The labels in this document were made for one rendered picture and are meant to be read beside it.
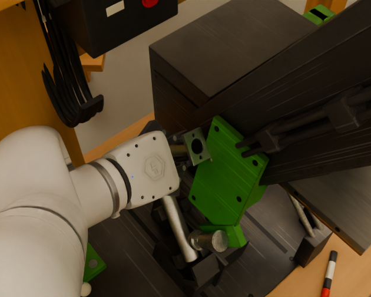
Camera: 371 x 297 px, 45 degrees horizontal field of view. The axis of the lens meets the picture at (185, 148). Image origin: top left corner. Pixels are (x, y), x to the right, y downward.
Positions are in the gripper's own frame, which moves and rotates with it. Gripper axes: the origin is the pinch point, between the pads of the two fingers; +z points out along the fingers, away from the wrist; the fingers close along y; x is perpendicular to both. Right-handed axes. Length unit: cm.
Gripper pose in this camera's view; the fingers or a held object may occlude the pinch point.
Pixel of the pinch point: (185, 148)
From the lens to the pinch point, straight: 76.4
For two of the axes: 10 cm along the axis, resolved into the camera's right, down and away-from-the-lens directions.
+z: 7.0, -3.3, 6.4
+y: -2.9, -9.4, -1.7
